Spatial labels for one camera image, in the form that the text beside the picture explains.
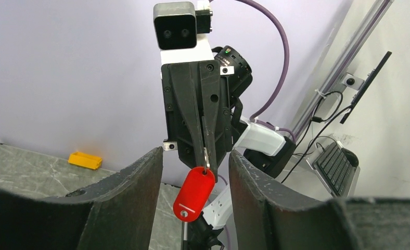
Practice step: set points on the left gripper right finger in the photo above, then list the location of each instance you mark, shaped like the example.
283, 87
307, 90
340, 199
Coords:
270, 215

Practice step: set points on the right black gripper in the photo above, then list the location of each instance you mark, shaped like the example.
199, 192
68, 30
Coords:
202, 110

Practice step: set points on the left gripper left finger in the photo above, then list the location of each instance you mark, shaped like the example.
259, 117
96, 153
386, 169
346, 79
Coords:
116, 212

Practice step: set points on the red key tag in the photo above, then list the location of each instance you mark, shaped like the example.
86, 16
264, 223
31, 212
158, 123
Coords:
196, 189

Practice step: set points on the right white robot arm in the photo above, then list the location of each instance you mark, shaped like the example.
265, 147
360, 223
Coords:
264, 146

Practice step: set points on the yellow bin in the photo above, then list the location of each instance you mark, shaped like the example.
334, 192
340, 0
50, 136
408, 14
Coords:
85, 160

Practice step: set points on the black keyboard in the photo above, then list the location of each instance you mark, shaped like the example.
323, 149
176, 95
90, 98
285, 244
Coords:
335, 169

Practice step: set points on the black computer mouse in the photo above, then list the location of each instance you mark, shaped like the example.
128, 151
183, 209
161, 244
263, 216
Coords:
351, 157

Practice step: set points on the black monitor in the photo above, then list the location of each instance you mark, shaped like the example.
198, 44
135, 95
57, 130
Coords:
365, 86

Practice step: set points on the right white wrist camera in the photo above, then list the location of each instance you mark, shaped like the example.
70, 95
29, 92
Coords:
181, 30

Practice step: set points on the aluminium frame post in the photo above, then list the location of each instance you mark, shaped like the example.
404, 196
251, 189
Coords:
338, 70

